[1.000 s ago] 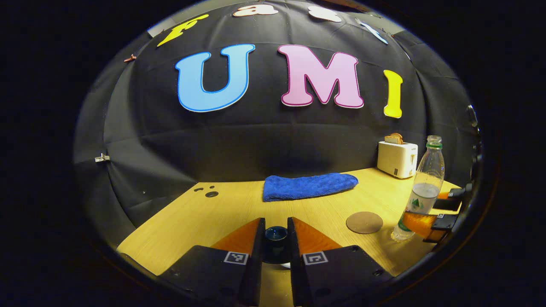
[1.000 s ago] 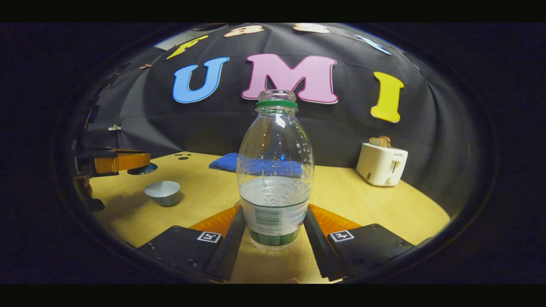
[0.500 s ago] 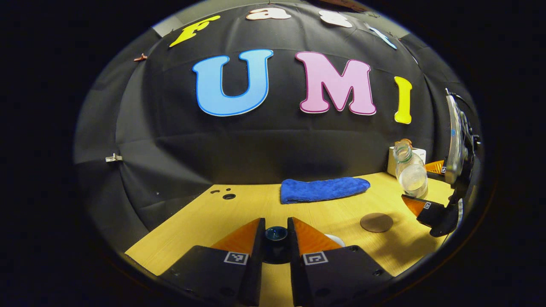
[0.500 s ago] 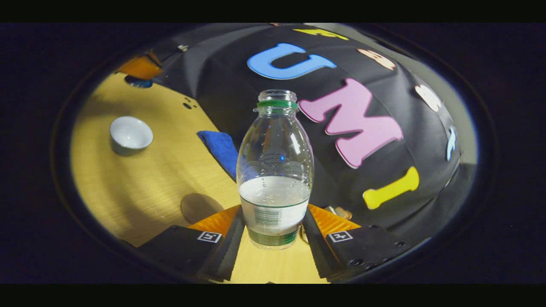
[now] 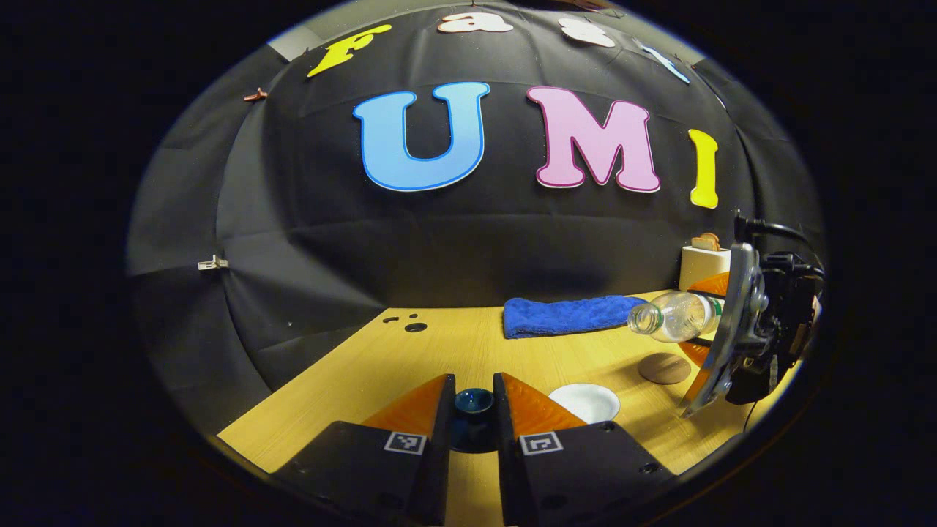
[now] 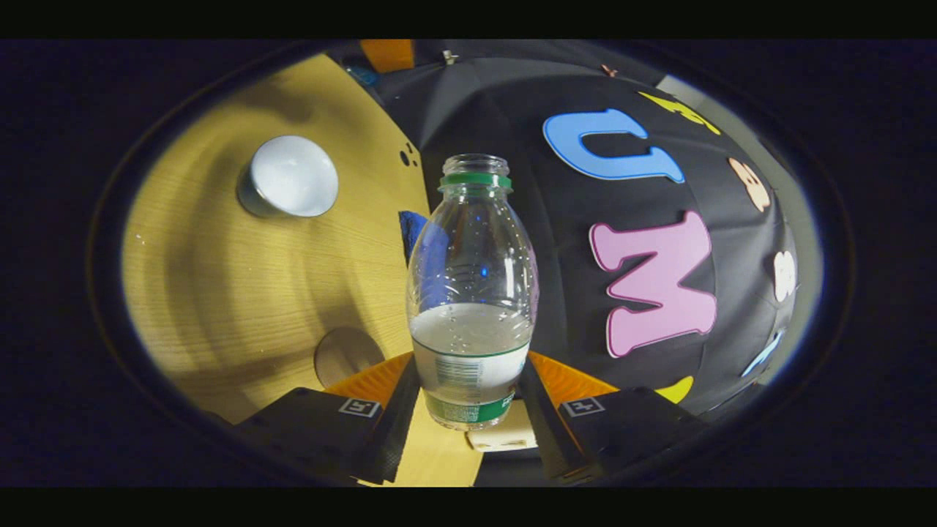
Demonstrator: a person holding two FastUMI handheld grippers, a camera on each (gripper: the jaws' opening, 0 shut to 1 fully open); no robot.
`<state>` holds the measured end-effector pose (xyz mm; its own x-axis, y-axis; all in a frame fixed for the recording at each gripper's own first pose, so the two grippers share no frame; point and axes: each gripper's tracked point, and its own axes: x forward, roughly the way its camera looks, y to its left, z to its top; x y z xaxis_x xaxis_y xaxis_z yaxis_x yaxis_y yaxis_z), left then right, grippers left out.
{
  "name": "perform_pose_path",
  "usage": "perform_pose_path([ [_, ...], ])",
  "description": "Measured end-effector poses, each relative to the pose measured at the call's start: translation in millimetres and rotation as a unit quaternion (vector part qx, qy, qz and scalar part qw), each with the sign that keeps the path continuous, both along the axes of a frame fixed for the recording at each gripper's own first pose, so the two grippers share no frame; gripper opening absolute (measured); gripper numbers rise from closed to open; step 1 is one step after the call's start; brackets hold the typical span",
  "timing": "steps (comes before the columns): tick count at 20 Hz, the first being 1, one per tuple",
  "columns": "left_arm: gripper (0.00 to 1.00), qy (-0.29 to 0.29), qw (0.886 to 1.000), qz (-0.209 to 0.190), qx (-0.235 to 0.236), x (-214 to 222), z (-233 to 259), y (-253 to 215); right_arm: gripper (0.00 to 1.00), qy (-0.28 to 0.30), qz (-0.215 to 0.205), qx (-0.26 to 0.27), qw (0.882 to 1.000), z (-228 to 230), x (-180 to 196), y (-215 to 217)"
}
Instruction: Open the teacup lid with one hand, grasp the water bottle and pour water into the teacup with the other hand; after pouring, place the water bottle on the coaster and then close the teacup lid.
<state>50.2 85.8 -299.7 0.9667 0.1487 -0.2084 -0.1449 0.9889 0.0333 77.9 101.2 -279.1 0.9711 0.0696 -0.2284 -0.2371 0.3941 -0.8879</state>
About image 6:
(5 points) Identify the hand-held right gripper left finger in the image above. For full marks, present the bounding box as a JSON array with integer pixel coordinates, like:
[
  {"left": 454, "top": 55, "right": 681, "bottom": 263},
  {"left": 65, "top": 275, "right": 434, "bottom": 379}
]
[{"left": 233, "top": 351, "right": 423, "bottom": 487}]

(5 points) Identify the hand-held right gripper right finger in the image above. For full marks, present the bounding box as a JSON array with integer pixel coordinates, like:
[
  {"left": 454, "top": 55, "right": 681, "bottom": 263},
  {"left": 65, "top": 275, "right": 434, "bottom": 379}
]
[{"left": 515, "top": 351, "right": 709, "bottom": 484}]

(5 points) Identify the round brown coaster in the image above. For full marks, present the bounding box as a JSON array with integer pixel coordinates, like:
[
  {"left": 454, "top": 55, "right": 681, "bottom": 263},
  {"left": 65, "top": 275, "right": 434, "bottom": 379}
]
[{"left": 314, "top": 326, "right": 387, "bottom": 389}]

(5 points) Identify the clear plastic water bottle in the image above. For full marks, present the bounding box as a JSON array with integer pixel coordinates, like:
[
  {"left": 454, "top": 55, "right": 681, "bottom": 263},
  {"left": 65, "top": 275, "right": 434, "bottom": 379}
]
[{"left": 406, "top": 154, "right": 540, "bottom": 431}]

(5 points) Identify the blue towel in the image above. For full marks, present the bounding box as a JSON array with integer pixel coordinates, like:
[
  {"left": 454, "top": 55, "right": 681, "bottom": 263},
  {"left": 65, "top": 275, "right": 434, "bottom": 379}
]
[{"left": 398, "top": 210, "right": 430, "bottom": 268}]

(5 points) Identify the black backdrop cloth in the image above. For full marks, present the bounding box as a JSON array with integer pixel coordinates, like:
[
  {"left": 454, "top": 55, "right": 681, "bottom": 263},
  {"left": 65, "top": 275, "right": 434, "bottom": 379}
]
[{"left": 329, "top": 40, "right": 802, "bottom": 487}]

